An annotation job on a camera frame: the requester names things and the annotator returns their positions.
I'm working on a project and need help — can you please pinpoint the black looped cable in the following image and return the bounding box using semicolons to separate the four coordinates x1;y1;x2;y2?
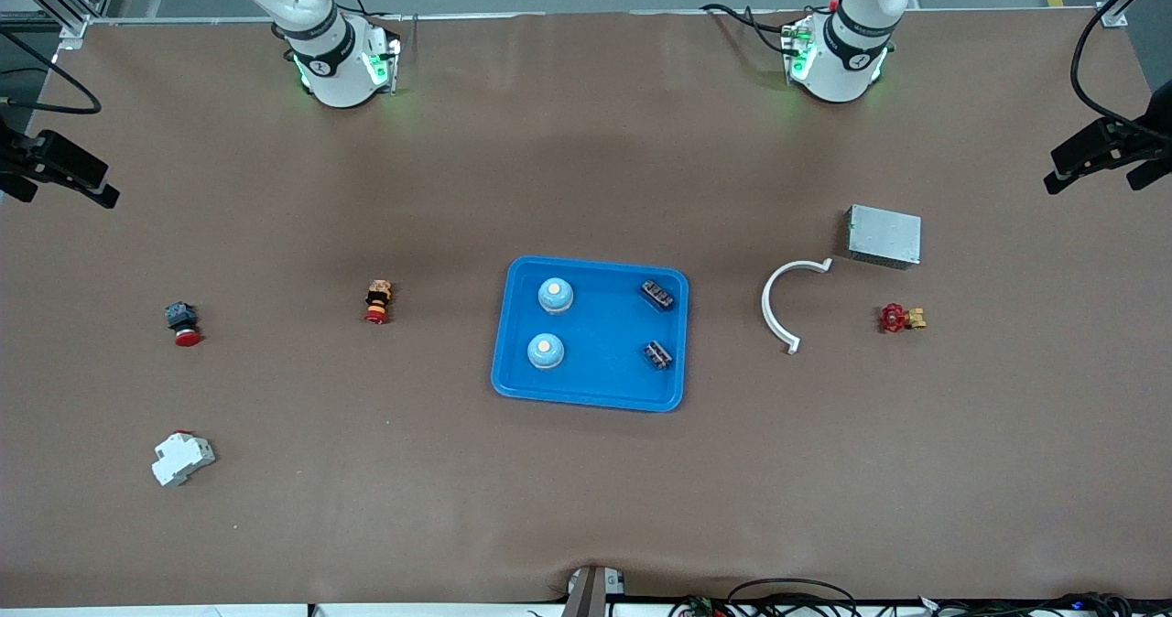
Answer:
728;578;860;617

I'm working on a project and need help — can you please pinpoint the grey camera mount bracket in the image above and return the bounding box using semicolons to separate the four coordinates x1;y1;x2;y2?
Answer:
563;565;628;617

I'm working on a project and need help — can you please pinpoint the black left arm base cable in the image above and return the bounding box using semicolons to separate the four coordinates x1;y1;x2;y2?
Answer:
700;2;799;55

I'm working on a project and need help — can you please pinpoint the blue plastic tray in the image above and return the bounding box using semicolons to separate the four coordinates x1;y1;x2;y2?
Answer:
491;255;689;413

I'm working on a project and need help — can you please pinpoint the silver metal power supply box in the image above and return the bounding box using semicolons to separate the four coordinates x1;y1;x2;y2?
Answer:
844;204;923;271

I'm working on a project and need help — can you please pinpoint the brass valve red handle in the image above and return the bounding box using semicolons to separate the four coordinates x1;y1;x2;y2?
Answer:
879;303;928;334

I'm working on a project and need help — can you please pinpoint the white circuit breaker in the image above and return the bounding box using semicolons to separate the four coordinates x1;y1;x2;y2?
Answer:
151;430;216;488

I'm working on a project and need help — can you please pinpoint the white curved pipe clamp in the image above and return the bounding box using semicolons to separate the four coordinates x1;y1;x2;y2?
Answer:
761;258;834;355

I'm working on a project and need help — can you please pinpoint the red push button switch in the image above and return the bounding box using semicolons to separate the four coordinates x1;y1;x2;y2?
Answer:
165;301;202;348

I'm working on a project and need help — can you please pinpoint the black cable bundle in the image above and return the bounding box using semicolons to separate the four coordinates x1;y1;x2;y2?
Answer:
916;591;1172;617

